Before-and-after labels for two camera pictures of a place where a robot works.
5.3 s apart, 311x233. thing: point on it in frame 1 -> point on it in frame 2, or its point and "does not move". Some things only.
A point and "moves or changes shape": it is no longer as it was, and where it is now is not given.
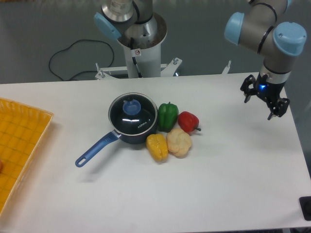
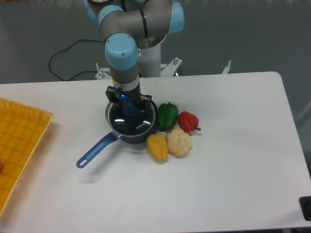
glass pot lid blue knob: [131, 107] moves or changes shape
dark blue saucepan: [134, 116] does not move
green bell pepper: [167, 115] does not move
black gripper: [268, 91] -> [122, 93]
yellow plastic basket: [22, 129] does not move
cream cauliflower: [178, 142] does not move
